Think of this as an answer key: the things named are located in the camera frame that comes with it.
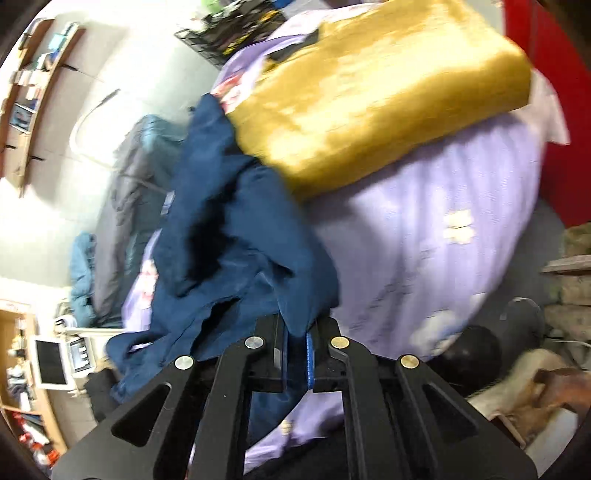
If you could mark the lilac floral bed sheet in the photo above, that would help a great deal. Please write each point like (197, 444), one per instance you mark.
(417, 245)

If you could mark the yellow folded blanket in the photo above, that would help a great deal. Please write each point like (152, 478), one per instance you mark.
(376, 86)

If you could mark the navy blue jacket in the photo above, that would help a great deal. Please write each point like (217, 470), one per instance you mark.
(234, 247)

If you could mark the black wire rack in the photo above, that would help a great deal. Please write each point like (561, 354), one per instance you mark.
(217, 37)

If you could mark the grey blanket on bed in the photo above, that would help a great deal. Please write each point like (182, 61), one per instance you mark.
(143, 169)

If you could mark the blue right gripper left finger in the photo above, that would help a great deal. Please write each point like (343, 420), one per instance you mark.
(283, 355)

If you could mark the red cabinet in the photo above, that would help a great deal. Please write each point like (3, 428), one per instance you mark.
(561, 91)

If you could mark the light blue garment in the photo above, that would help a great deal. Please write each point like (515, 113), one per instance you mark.
(81, 273)

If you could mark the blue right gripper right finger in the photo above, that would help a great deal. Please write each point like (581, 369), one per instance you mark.
(310, 349)

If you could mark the wooden wall shelf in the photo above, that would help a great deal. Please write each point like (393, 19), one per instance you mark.
(42, 56)

